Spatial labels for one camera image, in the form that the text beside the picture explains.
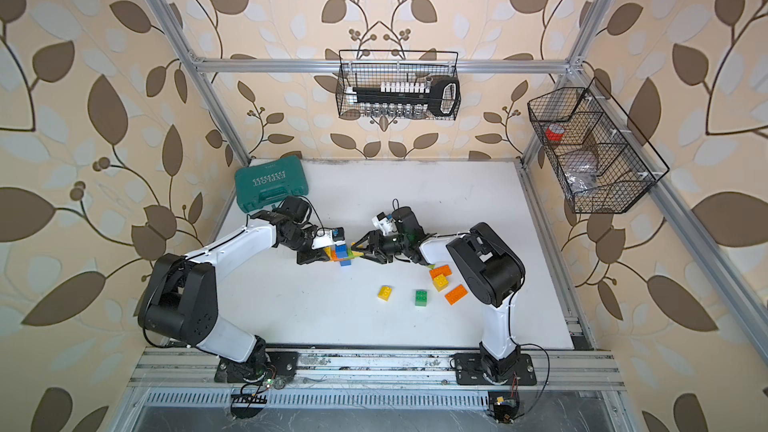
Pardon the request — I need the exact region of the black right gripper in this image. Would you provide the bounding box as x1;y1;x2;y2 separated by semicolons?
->
352;230;410;264

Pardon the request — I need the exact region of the blue lego brick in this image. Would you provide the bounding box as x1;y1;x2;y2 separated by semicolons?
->
335;245;348;260

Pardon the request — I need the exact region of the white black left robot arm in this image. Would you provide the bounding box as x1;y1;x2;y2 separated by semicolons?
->
138;219;326;363

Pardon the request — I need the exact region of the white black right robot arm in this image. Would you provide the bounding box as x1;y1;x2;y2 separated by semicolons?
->
351;222;526;362

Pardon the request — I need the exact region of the green lego brick square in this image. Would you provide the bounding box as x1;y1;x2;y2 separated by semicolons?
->
414;290;428;307

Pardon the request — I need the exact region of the orange lego brick right upper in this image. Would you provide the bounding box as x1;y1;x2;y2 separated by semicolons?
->
429;264;452;279

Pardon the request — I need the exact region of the orange lego brick right lower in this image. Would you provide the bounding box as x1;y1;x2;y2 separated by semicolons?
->
444;284;468;306

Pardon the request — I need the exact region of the green plastic tool case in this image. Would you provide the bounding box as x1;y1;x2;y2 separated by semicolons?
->
235;155;309;214

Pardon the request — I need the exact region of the small electronics board right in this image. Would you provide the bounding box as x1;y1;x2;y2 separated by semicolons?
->
488;392;522;424

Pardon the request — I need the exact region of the clear plastic bag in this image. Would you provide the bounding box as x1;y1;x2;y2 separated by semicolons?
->
561;150;598;193

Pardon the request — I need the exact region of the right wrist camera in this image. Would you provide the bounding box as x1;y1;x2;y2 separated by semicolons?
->
372;206;423;236

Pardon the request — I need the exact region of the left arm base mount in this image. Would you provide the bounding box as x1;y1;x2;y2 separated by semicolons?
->
214;350;299;388

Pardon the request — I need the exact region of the black white socket set rail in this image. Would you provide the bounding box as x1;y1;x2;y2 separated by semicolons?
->
344;77;461;118

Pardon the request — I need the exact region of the black wire basket back wall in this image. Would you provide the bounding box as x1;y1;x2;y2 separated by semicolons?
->
335;48;461;120

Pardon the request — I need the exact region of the black wire basket wall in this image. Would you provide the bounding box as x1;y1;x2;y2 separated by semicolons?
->
527;78;670;214
335;48;461;120

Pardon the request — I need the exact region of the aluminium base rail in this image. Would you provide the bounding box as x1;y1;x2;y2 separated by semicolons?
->
129;346;626;392

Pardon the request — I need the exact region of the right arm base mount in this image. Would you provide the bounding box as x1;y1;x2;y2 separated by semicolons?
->
450;352;538;387

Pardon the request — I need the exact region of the aluminium frame back crossbar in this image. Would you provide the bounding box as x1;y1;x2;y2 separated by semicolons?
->
192;58;573;74

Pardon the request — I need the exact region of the aluminium frame corner post left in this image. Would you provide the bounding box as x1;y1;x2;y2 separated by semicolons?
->
145;0;251;166

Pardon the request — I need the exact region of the aluminium frame corner post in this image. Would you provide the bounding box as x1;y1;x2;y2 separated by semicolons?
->
145;0;251;166
519;0;640;169

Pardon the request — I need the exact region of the black wire basket right wall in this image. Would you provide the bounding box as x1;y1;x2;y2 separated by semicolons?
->
527;78;670;214

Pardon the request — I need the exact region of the aluminium frame corner post right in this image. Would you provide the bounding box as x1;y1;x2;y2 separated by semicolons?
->
519;0;640;169

